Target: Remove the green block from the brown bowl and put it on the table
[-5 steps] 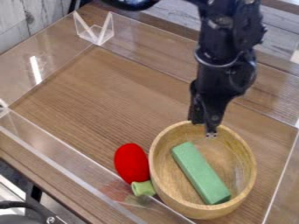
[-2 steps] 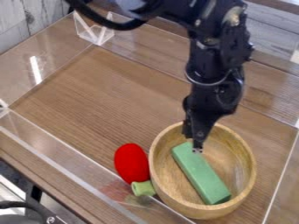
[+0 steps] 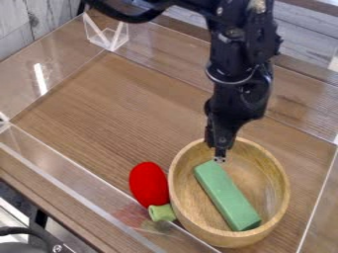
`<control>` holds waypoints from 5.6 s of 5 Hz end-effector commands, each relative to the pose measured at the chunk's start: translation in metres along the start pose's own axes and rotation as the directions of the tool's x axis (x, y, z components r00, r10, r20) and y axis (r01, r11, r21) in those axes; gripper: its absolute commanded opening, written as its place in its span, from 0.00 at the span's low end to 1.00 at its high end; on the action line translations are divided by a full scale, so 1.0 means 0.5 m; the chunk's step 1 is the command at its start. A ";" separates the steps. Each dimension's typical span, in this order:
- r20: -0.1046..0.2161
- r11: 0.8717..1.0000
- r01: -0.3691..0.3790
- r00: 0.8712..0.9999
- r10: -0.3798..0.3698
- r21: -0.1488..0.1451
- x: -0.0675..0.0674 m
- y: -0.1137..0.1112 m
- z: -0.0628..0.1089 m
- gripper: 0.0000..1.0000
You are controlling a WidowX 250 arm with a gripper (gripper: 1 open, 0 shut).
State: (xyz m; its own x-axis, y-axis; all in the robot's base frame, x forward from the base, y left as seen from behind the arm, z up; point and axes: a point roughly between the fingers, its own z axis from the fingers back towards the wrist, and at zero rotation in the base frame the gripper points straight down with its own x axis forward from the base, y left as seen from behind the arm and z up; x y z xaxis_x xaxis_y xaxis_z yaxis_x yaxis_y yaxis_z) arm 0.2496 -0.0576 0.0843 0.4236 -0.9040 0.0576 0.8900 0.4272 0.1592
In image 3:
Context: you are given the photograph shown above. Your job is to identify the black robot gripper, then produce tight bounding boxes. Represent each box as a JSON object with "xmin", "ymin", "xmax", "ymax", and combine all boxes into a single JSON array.
[{"xmin": 204, "ymin": 65, "xmax": 274, "ymax": 163}]

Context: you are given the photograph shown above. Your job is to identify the brown wooden bowl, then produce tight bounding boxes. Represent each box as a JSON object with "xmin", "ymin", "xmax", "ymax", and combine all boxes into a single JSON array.
[{"xmin": 168, "ymin": 137, "xmax": 290, "ymax": 248}]

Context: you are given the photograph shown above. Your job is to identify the green rectangular block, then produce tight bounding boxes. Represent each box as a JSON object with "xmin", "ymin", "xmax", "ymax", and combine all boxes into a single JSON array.
[{"xmin": 194, "ymin": 160, "xmax": 262, "ymax": 231}]

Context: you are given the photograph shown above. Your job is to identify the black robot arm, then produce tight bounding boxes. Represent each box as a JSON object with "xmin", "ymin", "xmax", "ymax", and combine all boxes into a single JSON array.
[{"xmin": 83, "ymin": 0, "xmax": 282, "ymax": 162}]

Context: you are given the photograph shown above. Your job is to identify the red plush radish toy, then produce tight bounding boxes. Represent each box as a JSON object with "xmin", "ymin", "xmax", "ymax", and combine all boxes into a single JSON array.
[{"xmin": 128, "ymin": 161, "xmax": 176, "ymax": 222}]

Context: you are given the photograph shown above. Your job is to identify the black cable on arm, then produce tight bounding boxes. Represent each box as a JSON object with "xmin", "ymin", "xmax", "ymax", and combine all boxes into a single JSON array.
[{"xmin": 242, "ymin": 65, "xmax": 275, "ymax": 120}]

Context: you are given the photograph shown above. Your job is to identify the clear acrylic corner bracket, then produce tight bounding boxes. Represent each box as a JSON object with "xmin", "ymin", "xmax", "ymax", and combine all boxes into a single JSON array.
[{"xmin": 81, "ymin": 14, "xmax": 130, "ymax": 52}]

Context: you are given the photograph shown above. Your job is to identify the black stand with cable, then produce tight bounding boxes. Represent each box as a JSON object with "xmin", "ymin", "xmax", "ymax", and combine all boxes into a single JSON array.
[{"xmin": 0, "ymin": 209, "xmax": 77, "ymax": 253}]

